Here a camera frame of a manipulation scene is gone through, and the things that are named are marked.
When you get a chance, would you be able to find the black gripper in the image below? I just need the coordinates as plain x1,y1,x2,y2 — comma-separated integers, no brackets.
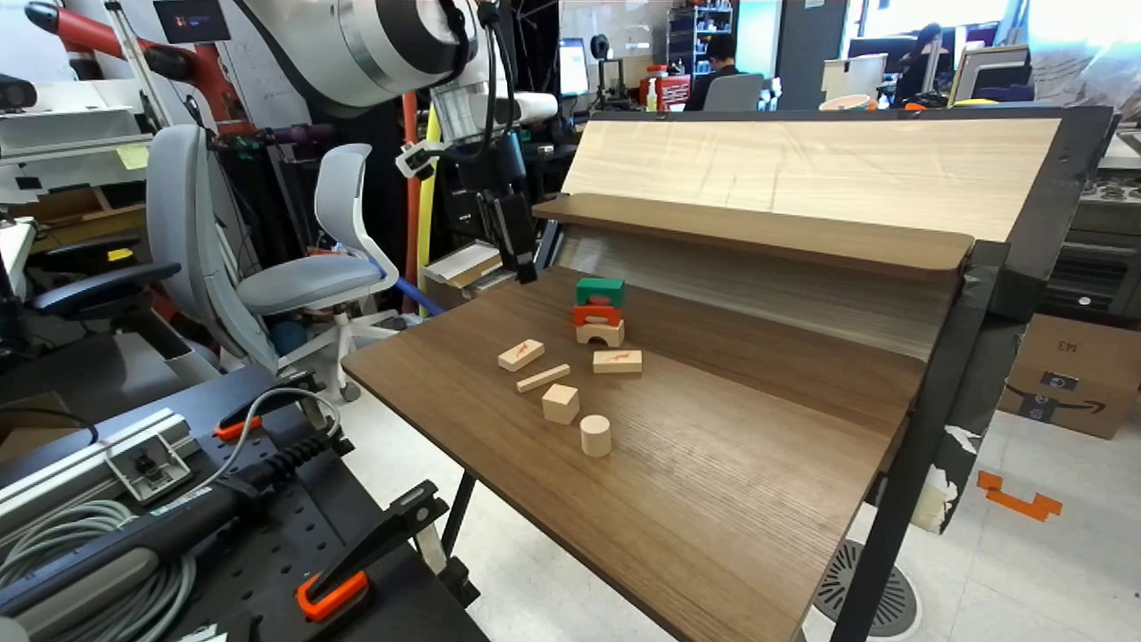
474,128,543,288

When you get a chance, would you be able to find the natural wood rectangular block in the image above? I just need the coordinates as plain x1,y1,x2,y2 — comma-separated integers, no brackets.
589,347,648,377
497,337,548,375

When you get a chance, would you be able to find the beige flat boards stack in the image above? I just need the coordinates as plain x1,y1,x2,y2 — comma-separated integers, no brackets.
422,239,511,297

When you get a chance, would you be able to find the green wooden block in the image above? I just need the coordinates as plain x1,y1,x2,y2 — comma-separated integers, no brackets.
575,276,627,310

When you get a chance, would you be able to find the orange wooden arch block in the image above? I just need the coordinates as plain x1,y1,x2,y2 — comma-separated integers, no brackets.
569,301,627,331

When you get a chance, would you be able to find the natural wood arch block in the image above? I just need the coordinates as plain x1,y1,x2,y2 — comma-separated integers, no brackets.
575,316,627,354

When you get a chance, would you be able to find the small wooden block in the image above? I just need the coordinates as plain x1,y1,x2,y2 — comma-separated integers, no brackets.
513,359,576,401

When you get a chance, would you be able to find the orange vertical pole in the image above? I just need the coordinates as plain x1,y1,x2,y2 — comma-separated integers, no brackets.
400,90,429,316

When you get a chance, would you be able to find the natural wood cube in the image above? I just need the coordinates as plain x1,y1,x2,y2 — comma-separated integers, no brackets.
538,382,586,427

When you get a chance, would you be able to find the natural wood cylinder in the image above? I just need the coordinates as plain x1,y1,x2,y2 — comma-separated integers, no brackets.
576,411,615,465

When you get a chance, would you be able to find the white-base light grey office chair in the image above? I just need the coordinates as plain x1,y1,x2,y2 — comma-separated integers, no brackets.
234,139,413,408

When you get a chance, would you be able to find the dark wood shelf board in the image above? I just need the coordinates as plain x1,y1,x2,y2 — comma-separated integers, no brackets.
531,188,982,278

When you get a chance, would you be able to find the light plywood back panel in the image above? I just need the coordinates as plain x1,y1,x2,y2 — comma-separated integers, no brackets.
560,114,1066,249

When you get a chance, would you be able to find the orange black bar clamp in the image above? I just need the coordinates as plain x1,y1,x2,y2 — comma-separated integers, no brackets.
211,408,271,449
291,478,454,629

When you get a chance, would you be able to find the grey high-back office chair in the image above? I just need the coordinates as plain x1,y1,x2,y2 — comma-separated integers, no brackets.
30,121,289,377

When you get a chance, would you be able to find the black perforated breadboard plate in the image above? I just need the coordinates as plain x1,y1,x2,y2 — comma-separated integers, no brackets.
0,359,493,642

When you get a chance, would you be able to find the red metal tube stand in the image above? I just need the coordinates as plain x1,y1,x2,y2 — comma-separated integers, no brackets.
21,0,259,139

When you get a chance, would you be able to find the round metal floor grate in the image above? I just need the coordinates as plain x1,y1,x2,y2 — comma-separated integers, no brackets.
809,534,921,642

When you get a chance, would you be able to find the brown cardboard box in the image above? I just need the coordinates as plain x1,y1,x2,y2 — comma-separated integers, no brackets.
996,310,1141,441

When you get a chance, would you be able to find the black long cable connector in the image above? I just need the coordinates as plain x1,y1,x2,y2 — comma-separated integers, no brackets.
0,427,356,622

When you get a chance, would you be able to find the silver corner bracket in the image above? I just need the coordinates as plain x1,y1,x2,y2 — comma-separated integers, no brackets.
98,427,199,504

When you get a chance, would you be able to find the black metal table frame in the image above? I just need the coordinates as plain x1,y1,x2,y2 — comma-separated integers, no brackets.
827,102,1123,642

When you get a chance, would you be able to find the aluminium profile rail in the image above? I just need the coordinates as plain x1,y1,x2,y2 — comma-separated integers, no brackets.
0,408,185,539

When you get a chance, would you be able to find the grey coiled cable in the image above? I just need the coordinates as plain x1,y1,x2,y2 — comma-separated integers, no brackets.
0,382,316,642

